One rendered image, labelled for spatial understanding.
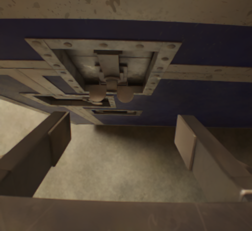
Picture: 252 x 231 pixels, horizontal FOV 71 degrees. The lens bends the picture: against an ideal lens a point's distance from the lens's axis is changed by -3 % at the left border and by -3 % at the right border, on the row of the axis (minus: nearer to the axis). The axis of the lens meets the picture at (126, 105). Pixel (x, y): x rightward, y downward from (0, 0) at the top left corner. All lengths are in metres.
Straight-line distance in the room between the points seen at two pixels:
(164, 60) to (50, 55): 0.11
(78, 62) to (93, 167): 0.98
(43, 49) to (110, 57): 0.07
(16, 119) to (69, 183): 0.53
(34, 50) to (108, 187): 1.06
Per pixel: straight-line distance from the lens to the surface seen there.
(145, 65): 0.24
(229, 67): 0.22
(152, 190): 1.21
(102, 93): 0.25
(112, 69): 0.23
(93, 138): 1.17
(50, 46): 0.17
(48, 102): 0.46
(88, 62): 0.24
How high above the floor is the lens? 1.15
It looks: 79 degrees down
